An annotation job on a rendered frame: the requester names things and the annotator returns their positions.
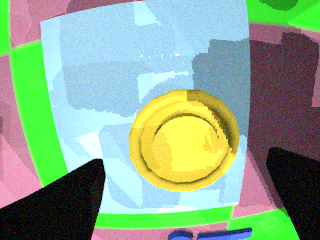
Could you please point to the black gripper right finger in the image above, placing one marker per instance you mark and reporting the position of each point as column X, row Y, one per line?
column 297, row 180

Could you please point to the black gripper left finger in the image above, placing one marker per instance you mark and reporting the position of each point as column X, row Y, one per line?
column 66, row 209

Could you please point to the light blue mat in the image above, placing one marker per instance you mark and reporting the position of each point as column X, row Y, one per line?
column 105, row 65

